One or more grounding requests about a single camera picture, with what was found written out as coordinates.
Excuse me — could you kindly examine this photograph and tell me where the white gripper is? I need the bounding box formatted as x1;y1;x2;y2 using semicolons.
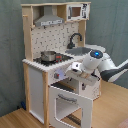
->
65;62;100;84

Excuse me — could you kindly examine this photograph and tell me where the white oven door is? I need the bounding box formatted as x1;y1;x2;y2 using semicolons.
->
49;86;93;128

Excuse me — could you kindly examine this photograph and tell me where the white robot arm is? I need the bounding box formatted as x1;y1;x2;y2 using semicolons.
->
65;50;128;83

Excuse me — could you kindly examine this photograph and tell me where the wooden toy kitchen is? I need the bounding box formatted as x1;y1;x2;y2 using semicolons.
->
20;1;107;128

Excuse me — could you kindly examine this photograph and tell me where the grey toy sink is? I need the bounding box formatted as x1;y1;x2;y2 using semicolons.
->
66;47;91;56

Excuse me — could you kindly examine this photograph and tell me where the black stove top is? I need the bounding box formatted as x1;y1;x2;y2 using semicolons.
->
34;53;71;67

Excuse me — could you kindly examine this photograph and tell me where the left red stove knob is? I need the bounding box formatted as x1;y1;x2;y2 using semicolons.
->
54;73;60;79

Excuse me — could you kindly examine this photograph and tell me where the black toy faucet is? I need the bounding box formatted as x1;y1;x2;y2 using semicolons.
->
67;33;83;49

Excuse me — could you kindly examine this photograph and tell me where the cabinet door with dispenser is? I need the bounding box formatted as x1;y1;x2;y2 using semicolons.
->
79;82;101;100

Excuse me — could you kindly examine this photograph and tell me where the silver toy pot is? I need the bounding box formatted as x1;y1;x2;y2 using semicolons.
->
41;51;56;61

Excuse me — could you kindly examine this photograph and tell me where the toy microwave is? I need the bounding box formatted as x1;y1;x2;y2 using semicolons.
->
67;3;90;21

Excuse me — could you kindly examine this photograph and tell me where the grey range hood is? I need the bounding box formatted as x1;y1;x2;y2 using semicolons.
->
35;5;64;27

